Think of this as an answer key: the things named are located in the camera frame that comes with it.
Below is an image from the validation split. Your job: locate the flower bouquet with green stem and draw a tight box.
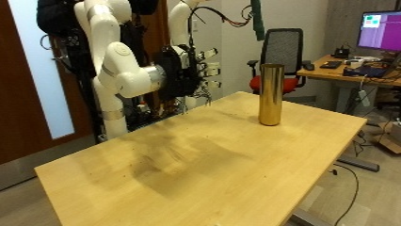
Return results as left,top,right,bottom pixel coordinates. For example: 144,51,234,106
250,0,267,41

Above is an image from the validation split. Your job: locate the gold cylindrical vase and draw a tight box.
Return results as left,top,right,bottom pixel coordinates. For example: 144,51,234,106
258,63,286,127

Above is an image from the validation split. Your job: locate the white emergency stop box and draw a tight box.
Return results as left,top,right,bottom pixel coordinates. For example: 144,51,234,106
138,102,154,115

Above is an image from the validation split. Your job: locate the black office chair red seat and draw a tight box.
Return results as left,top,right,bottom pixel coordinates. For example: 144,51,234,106
246,27,315,95

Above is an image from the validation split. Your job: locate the black padded cover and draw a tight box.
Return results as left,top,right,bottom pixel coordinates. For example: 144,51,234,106
37,0,83,36

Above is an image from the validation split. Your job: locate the wooden office desk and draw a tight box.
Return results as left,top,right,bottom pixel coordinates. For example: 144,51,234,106
298,55,401,114

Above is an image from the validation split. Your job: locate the black keyboard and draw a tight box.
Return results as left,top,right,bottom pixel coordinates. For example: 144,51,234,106
319,60,346,70

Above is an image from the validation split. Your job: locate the black desk phone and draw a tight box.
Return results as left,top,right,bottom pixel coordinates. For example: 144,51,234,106
334,45,352,60

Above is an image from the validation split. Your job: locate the brown door with frosted glass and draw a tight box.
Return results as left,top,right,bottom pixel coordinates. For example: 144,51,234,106
0,0,95,167

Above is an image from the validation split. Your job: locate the white power strip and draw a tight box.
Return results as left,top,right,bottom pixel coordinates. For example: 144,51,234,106
358,89,372,108

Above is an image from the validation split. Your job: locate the computer monitor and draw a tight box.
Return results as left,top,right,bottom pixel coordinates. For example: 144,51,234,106
356,9,401,53

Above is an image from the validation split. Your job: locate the grey table foot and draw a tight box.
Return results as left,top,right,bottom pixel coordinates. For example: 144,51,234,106
336,154,382,173

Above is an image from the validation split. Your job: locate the cardboard box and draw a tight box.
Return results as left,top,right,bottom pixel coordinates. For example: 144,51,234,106
374,121,401,154

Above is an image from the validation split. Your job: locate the black hand cable bundle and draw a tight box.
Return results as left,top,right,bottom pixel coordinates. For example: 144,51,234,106
187,5,255,29

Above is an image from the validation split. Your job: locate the black floor cable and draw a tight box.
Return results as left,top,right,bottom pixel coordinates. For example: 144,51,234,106
332,163,362,226

